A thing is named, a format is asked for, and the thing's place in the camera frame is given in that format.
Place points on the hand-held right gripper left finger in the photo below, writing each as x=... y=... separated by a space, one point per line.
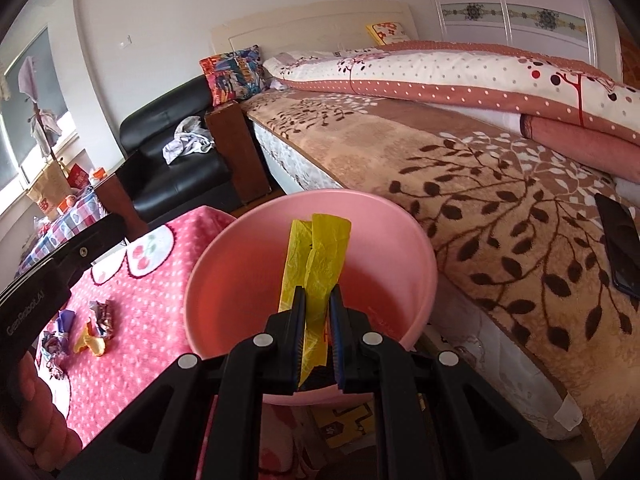
x=299 y=340

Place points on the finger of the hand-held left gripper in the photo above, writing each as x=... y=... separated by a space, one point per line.
x=95 y=242

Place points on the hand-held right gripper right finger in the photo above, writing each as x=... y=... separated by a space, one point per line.
x=336 y=342

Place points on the blue wrapper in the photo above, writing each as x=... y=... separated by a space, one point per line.
x=65 y=321

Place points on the orange plastic wrapper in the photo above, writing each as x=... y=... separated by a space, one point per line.
x=91 y=345

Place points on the yellow plastic bag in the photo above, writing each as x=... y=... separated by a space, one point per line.
x=320 y=260

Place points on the pink plastic bucket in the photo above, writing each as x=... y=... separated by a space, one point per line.
x=380 y=270

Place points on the person's left hand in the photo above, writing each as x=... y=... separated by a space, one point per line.
x=45 y=420

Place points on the checkered side table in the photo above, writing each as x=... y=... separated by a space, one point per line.
x=70 y=220

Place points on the orange box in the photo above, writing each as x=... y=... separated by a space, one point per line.
x=66 y=204

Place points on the dark wooden side cabinet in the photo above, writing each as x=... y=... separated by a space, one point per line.
x=120 y=200
x=235 y=160

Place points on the red paper bag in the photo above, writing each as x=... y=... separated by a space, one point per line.
x=77 y=176

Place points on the brown paper bag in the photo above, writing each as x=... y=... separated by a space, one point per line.
x=47 y=192

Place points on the yellow patterned box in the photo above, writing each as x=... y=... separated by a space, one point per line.
x=345 y=422

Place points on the black leather armchair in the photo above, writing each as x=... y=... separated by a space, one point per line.
x=165 y=190

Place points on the wooden coat rack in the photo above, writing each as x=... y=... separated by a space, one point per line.
x=53 y=161

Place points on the white crumpled cloth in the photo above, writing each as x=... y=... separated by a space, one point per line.
x=187 y=142

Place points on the coat stand with clothes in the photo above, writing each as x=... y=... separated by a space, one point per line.
x=30 y=85

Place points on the pink hanging cloth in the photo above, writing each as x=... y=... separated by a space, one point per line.
x=27 y=80

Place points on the bed with floral quilt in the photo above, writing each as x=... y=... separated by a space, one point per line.
x=450 y=185

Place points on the colourful printed cushion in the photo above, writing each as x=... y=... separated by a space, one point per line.
x=232 y=72

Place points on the floral dotted quilt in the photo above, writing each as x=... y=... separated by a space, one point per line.
x=450 y=75

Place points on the cream bed headboard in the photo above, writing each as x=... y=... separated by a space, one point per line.
x=300 y=25

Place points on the black smartphone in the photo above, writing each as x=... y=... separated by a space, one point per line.
x=620 y=245

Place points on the yellow floral pillow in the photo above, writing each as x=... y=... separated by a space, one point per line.
x=390 y=31

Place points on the wooden door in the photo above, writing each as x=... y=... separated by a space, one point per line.
x=630 y=50

